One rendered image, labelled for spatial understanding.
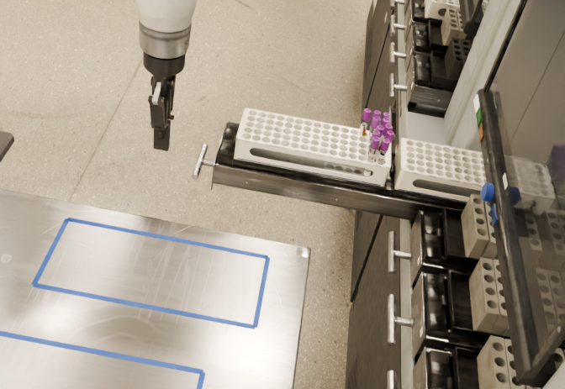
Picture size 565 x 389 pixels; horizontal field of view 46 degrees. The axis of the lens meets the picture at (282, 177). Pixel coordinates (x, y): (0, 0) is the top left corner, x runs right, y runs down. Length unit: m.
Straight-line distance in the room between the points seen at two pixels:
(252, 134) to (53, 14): 2.14
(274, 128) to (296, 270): 0.32
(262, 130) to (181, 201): 1.09
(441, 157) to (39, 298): 0.77
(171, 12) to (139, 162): 1.39
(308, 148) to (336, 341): 0.91
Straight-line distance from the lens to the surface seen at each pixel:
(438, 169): 1.30
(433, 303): 1.14
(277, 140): 1.27
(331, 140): 1.30
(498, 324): 1.11
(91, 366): 0.99
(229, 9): 3.41
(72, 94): 2.80
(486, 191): 1.10
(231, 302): 1.05
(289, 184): 1.29
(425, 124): 1.63
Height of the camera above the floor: 1.67
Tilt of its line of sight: 43 degrees down
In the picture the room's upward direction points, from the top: 11 degrees clockwise
